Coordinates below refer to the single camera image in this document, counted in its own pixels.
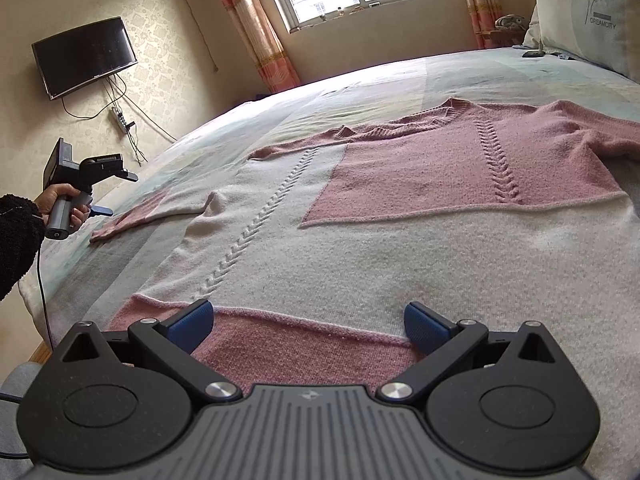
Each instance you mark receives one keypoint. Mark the wooden nightstand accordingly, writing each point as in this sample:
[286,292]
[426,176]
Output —
[495,39]

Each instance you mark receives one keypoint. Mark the striped pink curtain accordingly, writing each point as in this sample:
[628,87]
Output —
[477,5]
[255,25]

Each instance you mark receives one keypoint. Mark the black phone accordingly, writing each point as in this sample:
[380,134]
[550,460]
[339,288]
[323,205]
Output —
[532,53]

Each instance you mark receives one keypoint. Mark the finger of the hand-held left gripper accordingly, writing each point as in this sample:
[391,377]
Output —
[130,176]
[101,210]

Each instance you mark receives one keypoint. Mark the person's grey trouser leg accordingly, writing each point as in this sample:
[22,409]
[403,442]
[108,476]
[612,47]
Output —
[15,410]

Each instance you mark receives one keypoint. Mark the large printed pillow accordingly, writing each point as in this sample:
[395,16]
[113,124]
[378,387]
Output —
[590,15]

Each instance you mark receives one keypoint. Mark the white power strip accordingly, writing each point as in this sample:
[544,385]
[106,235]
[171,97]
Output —
[120,119]

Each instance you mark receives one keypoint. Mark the pink and white sweater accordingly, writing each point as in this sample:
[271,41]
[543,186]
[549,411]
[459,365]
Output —
[400,240]

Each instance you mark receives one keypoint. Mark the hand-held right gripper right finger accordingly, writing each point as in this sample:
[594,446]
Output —
[425,330]

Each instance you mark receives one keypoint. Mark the wall television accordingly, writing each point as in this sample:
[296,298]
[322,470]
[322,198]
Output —
[85,57]

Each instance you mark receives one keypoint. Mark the person's left hand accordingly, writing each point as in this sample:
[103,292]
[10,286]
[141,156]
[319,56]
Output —
[57,195]

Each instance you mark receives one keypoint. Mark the bed with patchwork sheet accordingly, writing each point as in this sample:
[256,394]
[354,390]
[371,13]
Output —
[200,135]

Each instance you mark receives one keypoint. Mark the grey cloth bundle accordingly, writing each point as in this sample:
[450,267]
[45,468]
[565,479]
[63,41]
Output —
[511,22]

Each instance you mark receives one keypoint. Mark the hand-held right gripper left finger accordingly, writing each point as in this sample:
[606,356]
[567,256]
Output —
[192,325]

